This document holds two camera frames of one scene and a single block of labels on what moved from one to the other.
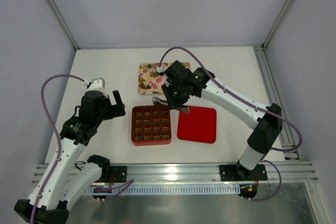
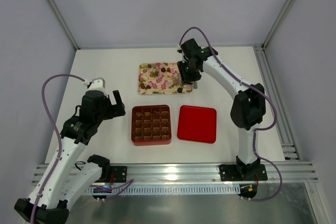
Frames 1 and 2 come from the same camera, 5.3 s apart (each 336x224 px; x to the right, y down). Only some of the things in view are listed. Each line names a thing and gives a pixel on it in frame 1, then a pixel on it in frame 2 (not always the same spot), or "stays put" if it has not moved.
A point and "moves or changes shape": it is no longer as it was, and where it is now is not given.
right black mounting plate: (237, 172) stays put
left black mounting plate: (119, 173) stays put
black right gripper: (172, 100) → (187, 77)
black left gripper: (113, 109) stays put
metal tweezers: (158, 100) moves or changes shape
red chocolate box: (150, 125) stays put
